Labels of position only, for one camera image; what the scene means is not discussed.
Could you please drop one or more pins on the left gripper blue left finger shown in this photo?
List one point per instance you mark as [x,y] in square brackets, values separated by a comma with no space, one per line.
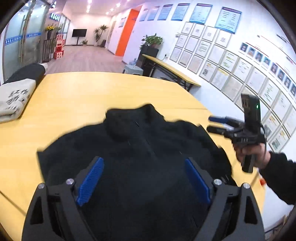
[87,179]

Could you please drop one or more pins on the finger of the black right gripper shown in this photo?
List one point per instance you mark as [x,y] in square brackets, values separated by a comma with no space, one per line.
[217,130]

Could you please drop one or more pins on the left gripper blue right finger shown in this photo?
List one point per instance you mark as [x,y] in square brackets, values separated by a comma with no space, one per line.
[199,179]

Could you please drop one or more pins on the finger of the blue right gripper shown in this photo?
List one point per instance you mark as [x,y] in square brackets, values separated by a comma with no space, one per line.
[225,120]

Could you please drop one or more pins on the black fleece jacket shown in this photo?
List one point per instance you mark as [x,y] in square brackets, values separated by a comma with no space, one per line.
[144,193]

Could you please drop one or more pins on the person's right hand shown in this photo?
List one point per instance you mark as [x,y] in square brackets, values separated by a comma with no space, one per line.
[262,156]

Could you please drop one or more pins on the yellow side table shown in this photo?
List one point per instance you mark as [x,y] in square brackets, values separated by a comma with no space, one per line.
[152,64]

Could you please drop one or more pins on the potted plant on black stand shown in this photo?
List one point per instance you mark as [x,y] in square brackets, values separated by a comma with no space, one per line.
[150,46]

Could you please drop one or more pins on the grey plastic stool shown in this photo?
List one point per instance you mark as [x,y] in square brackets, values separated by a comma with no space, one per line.
[133,70]

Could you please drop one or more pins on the beige folded printed cloth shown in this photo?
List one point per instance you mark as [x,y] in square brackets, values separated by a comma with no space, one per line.
[14,98]

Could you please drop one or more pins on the black folded garment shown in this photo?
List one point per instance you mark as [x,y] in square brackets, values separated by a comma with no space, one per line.
[34,71]

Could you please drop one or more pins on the red crate stack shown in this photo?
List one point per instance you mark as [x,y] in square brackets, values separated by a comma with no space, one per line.
[60,43]

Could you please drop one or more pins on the sunflower vase on stand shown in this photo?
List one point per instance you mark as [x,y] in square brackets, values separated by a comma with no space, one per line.
[48,43]

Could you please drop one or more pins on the tall corner potted plant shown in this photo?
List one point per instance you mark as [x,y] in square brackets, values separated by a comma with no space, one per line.
[98,33]

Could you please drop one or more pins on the black television on stand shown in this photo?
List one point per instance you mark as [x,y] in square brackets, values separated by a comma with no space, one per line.
[79,33]

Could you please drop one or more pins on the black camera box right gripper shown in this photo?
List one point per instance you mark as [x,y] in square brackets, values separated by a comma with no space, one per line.
[252,114]

